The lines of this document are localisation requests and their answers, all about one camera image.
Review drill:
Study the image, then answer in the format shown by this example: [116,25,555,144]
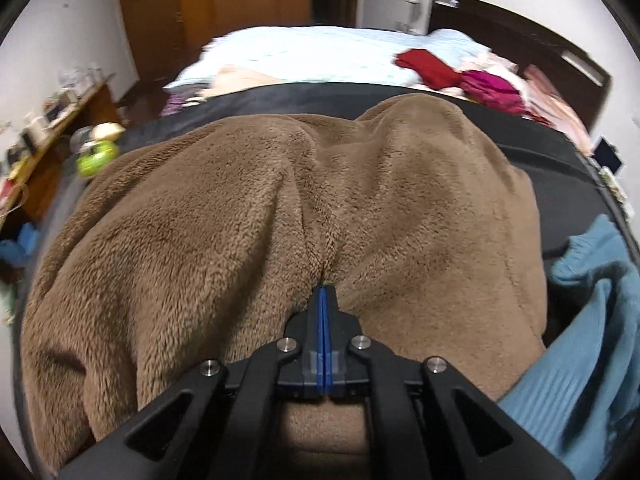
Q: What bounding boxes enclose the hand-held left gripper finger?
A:
[57,286,326,480]
[325,286,576,480]

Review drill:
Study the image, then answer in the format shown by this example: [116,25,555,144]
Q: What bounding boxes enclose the brown fleece garment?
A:
[22,95,548,476]

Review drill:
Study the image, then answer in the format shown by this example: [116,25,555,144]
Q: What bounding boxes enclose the teal knit sweater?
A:
[497,215,640,476]

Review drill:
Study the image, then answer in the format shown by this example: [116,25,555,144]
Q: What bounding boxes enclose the beige folded blanket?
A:
[202,65,281,98]

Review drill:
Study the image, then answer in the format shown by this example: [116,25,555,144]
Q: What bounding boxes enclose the purple bedsheet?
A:
[162,87,206,116]

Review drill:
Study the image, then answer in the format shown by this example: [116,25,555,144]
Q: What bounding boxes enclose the light blue quilt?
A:
[165,26,493,93]

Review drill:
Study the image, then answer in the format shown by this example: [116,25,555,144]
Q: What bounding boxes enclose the black satin sheet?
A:
[65,82,626,351]

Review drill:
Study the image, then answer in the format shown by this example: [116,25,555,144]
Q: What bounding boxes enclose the red garment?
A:
[394,49,463,92]

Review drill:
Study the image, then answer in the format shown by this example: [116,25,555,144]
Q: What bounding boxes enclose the green toy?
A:
[70,122,126,177]

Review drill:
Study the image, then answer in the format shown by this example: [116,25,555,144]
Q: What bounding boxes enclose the magenta garment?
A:
[460,69,526,116]

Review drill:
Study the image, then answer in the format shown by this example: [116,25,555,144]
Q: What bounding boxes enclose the white floral sheet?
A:
[460,51,521,75]

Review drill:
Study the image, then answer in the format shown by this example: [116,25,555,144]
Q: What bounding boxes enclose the blue cloth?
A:
[0,222,38,266]

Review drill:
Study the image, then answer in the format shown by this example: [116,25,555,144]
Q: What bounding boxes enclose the pink striped pillow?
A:
[522,65,593,156]

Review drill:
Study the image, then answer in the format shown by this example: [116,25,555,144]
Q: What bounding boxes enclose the wooden sideboard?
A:
[0,72,126,226]

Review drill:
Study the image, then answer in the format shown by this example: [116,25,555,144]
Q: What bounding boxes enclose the white tablet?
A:
[592,136,626,177]

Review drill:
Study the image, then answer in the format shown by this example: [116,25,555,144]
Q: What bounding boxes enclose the bedside lamp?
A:
[397,0,426,33]

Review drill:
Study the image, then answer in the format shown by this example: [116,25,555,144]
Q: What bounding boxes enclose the wooden wardrobe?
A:
[95,0,313,88]

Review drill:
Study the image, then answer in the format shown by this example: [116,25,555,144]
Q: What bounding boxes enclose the dark wooden headboard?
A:
[429,0,613,133]

